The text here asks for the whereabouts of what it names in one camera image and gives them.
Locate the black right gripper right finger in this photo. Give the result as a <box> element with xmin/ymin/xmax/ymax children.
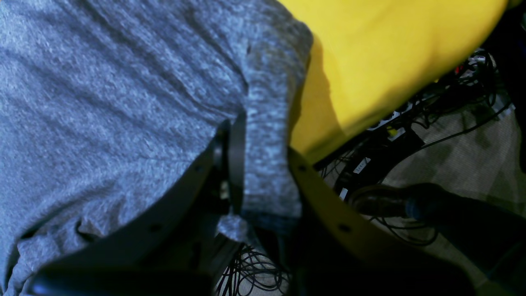
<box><xmin>286</xmin><ymin>148</ymin><xmax>476</xmax><ymax>296</ymax></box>

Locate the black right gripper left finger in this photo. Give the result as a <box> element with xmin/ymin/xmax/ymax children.
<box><xmin>31</xmin><ymin>112</ymin><xmax>246</xmax><ymax>296</ymax></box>

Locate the grey long-sleeve shirt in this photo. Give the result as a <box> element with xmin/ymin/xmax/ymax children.
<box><xmin>0</xmin><ymin>0</ymin><xmax>313</xmax><ymax>296</ymax></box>

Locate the white power strip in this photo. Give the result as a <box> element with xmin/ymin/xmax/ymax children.
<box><xmin>367</xmin><ymin>102</ymin><xmax>415</xmax><ymax>132</ymax></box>

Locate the yellow table cloth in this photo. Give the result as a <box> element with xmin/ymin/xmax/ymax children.
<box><xmin>281</xmin><ymin>0</ymin><xmax>520</xmax><ymax>164</ymax></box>

